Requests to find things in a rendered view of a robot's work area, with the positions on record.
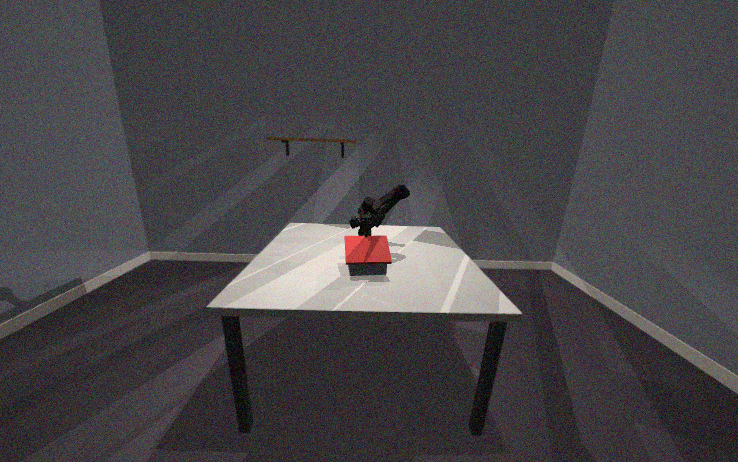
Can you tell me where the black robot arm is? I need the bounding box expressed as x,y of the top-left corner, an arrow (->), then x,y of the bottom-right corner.
350,184 -> 410,229

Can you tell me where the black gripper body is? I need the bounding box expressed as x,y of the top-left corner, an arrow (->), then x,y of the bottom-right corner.
358,212 -> 372,236

